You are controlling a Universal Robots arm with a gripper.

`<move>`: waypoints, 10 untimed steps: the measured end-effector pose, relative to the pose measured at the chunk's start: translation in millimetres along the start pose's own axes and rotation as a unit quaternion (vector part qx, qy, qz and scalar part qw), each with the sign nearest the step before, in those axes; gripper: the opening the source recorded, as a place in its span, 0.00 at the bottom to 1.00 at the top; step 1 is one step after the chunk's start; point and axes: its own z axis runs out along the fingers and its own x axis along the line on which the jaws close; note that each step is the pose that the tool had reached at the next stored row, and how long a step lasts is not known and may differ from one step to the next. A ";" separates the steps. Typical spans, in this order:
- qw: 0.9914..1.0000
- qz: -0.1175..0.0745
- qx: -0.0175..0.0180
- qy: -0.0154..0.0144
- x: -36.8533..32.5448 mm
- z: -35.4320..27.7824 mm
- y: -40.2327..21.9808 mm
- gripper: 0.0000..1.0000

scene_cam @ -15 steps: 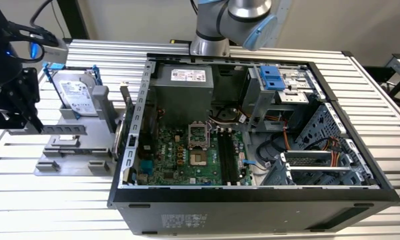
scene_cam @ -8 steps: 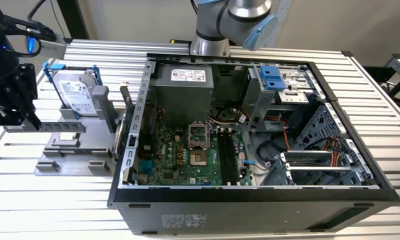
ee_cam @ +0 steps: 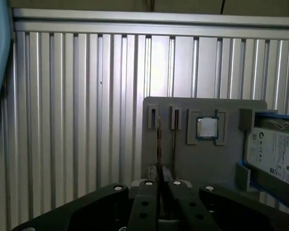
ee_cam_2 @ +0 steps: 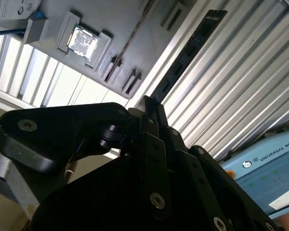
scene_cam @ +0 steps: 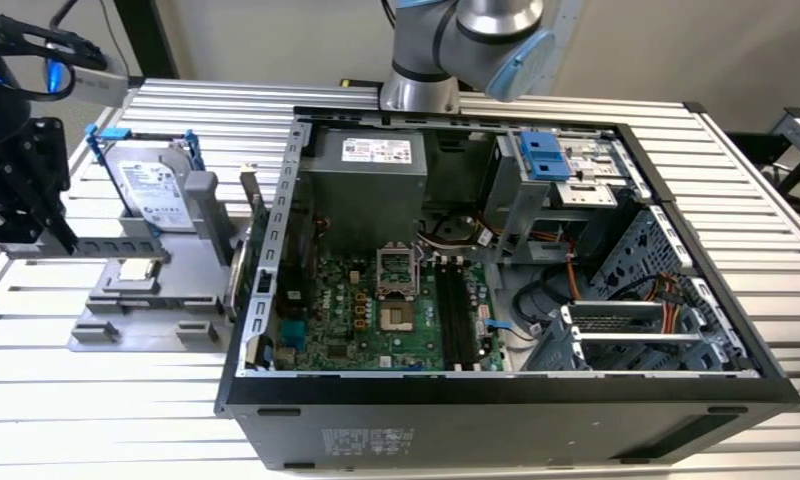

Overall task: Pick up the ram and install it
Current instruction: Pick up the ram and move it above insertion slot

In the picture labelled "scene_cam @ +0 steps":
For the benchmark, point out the grey power supply unit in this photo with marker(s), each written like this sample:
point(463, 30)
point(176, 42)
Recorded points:
point(367, 200)

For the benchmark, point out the CPU socket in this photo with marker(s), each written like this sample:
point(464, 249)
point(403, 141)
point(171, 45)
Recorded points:
point(398, 316)

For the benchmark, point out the grey parts rack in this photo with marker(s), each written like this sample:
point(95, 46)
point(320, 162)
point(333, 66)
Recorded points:
point(180, 280)

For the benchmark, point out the silver CPU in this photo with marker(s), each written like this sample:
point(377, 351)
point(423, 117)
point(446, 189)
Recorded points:
point(136, 271)

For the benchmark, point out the blue drive bay latch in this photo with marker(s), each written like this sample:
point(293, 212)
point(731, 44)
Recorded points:
point(540, 155)

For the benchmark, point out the silver disk bay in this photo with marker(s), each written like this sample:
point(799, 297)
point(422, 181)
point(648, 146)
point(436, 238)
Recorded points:
point(640, 338)

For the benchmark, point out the green graphics card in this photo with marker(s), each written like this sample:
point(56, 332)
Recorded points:
point(257, 225)

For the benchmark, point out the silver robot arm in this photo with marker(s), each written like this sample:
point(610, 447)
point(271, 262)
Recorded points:
point(480, 30)

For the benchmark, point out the black PC case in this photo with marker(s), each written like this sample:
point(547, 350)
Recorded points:
point(440, 425)

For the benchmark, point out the blue expansion slot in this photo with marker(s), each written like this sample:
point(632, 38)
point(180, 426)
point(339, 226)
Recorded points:
point(293, 334)

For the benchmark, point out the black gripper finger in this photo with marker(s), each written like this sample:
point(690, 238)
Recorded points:
point(47, 160)

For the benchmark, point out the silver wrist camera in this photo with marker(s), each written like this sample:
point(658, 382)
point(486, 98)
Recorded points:
point(100, 85)

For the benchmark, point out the black post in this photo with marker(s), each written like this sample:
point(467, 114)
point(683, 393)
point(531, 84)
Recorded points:
point(149, 35)

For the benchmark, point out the silver hard disk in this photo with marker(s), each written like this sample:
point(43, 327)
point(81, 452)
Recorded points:
point(149, 195)

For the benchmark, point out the silver drive cage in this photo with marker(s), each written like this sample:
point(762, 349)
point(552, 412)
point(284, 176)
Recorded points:
point(590, 195)

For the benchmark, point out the blue disk carrier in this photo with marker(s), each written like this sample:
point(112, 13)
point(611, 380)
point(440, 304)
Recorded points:
point(115, 134)

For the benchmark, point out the green motherboard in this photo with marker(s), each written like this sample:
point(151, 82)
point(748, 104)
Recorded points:
point(320, 330)

